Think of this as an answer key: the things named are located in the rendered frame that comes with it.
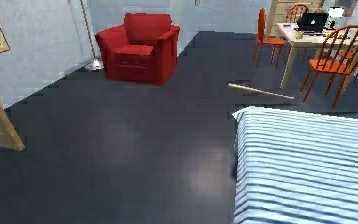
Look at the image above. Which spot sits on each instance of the dark framed wall picture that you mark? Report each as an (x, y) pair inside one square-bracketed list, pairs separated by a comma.
[(347, 6)]

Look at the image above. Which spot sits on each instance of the small pale green cup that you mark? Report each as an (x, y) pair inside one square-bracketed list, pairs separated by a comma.
[(299, 34)]

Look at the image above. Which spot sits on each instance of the beige table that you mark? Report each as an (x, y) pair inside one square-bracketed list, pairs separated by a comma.
[(307, 39)]

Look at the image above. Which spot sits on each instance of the beige chest of drawers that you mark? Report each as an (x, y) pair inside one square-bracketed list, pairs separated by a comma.
[(280, 11)]

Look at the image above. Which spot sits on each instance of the white desk lamp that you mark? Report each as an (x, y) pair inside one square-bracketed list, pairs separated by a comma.
[(334, 15)]

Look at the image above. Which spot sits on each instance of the light wooden cabinet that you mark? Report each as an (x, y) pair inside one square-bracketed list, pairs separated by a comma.
[(0, 126)]

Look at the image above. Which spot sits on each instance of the beige baseball bat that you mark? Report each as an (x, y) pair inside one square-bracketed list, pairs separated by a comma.
[(260, 90)]

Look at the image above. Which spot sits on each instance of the silver floor lamp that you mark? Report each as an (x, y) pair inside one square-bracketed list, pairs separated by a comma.
[(94, 63)]

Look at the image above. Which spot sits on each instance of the blue white striped bed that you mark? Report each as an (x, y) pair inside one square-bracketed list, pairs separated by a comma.
[(303, 166)]

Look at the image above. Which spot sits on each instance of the black laptop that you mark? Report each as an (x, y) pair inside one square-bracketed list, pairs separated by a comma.
[(312, 22)]

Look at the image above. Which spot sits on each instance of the red armchair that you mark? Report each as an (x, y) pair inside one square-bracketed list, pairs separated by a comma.
[(140, 50)]

